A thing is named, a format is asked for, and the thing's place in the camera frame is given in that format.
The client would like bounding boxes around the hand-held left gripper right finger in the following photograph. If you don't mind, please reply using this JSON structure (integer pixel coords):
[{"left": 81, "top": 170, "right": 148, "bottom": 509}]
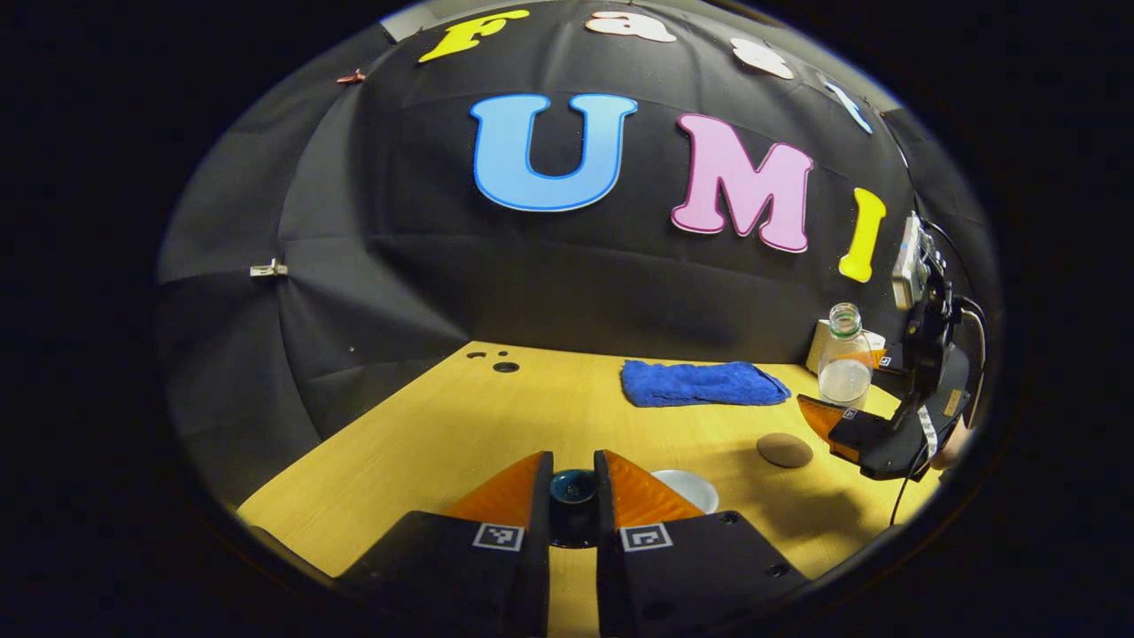
[{"left": 594, "top": 449, "right": 810, "bottom": 638}]

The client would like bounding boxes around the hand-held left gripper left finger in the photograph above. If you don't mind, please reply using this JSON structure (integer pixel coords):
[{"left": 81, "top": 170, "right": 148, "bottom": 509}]
[{"left": 335, "top": 450, "right": 555, "bottom": 638}]

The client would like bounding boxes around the clear glass water bottle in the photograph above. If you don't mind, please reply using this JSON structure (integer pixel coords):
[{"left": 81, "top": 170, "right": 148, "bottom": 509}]
[{"left": 818, "top": 302, "right": 874, "bottom": 408}]

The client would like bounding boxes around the blue teacup lid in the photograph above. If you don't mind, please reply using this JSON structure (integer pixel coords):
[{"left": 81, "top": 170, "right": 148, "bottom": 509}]
[{"left": 549, "top": 468, "right": 599, "bottom": 549}]

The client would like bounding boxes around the brown round coaster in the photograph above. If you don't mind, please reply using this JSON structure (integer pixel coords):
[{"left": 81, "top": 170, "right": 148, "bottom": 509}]
[{"left": 757, "top": 432, "right": 814, "bottom": 469}]

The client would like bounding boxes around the white toaster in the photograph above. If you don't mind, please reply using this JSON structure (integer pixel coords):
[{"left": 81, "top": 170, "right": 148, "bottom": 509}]
[{"left": 805, "top": 319, "right": 887, "bottom": 375}]

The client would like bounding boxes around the blue towel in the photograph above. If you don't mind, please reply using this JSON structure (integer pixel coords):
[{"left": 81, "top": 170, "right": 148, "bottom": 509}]
[{"left": 620, "top": 359, "right": 792, "bottom": 408}]

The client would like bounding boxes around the black cable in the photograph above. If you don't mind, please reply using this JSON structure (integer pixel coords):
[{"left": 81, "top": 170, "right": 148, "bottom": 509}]
[{"left": 889, "top": 425, "right": 933, "bottom": 528}]

